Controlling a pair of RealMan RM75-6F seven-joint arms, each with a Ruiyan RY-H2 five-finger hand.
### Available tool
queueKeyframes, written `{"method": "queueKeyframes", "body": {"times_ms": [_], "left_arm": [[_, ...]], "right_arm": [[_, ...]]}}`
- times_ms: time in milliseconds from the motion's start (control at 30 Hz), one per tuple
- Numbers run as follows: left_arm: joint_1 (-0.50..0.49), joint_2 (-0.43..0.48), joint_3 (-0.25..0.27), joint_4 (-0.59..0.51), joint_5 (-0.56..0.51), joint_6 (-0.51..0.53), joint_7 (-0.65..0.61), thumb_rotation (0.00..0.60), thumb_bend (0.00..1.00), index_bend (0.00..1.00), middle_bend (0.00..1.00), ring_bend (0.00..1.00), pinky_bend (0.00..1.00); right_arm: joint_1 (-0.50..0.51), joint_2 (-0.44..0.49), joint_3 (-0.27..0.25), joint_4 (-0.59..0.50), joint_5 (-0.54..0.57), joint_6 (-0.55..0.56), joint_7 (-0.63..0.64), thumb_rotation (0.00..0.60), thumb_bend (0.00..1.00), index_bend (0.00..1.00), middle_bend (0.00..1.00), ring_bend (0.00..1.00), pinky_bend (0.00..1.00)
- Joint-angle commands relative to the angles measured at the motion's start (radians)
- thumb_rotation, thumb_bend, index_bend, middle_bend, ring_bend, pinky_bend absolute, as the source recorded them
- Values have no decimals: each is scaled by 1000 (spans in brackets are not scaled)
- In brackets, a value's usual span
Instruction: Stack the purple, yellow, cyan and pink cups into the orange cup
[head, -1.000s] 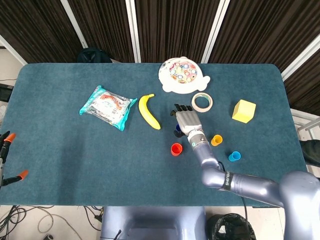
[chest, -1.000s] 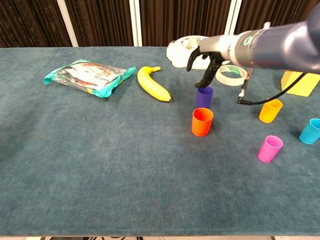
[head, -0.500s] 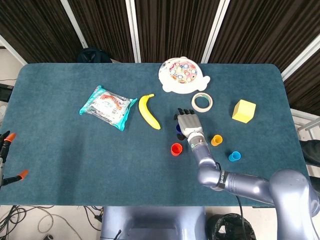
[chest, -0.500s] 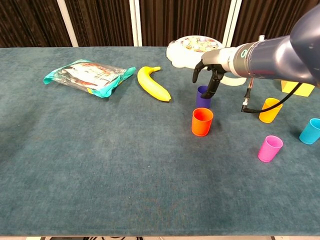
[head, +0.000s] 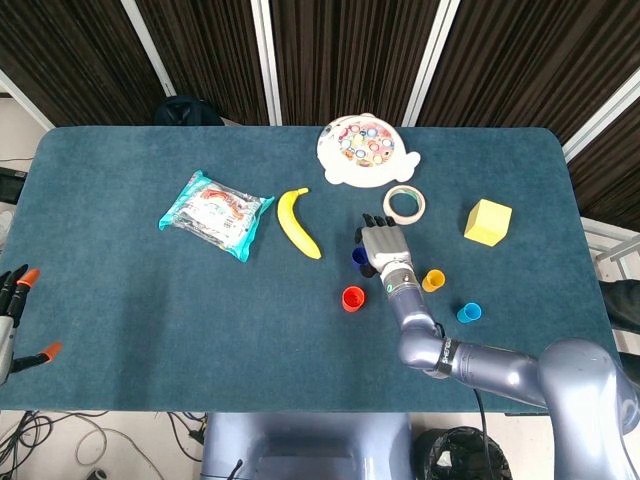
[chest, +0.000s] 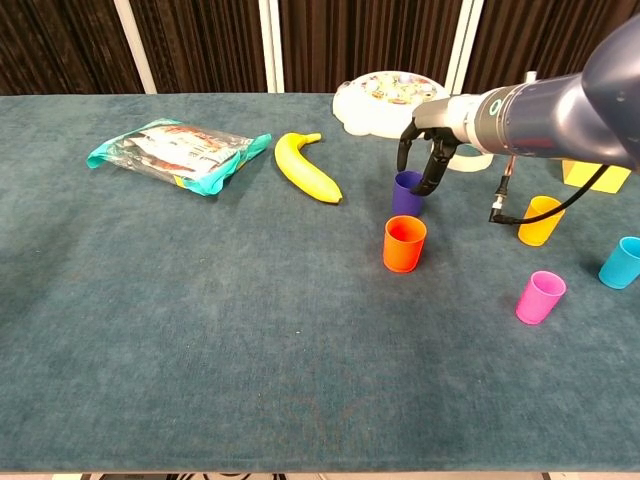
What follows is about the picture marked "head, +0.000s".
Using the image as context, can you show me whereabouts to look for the white metal rack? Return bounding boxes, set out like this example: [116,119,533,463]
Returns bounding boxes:
[582,217,640,281]

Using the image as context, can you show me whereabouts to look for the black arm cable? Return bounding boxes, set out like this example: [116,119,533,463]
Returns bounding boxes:
[472,387,495,480]

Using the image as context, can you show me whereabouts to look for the left orange-tipped robot hand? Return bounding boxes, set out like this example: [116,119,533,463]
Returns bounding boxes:
[0,263,64,386]

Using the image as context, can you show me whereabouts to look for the black trash bag bin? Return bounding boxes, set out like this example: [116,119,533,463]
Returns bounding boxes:
[413,425,512,480]

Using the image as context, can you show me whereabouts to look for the blue felt table cover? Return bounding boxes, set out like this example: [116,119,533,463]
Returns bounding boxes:
[0,125,627,414]

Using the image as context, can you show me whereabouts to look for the dark brown curtain panel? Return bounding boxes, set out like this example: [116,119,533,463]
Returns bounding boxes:
[269,0,444,126]
[567,99,640,232]
[134,0,271,126]
[0,0,166,127]
[417,0,640,146]

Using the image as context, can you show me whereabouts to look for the red-orange plastic cup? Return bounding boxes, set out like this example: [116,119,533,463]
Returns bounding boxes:
[341,285,367,313]

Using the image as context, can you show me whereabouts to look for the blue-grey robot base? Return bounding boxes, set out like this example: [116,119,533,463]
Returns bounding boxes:
[201,412,416,480]

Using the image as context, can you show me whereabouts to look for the light blue plastic cup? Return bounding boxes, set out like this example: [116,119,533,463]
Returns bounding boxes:
[456,301,484,324]

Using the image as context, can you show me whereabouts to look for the yellow cube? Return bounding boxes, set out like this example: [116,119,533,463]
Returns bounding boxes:
[463,198,513,248]

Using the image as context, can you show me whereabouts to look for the floor cables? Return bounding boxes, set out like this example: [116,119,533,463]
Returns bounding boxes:
[0,410,209,480]

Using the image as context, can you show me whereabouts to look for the dark fabric object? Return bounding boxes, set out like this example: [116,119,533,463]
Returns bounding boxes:
[598,278,640,371]

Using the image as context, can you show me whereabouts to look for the masking tape roll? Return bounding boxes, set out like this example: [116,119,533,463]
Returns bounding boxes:
[383,184,427,226]

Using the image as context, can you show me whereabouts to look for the teal snack packet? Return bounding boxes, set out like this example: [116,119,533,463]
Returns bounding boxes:
[158,169,276,264]

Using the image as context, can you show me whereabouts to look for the white fish-shaped toy game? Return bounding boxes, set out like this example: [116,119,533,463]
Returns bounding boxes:
[315,112,422,189]

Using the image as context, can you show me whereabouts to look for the white partition post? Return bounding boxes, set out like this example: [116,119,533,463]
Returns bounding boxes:
[562,74,640,162]
[0,67,55,131]
[249,0,283,126]
[119,0,176,97]
[402,0,461,127]

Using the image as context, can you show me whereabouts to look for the black backpack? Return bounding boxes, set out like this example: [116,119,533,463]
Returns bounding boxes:
[153,96,224,127]

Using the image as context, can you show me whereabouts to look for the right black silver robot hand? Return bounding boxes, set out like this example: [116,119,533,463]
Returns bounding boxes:
[353,213,412,279]

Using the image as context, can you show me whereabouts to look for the yellow banana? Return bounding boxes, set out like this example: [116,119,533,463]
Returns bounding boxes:
[277,187,323,261]

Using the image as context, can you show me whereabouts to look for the black box device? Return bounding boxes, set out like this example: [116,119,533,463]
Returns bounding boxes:
[0,167,27,203]

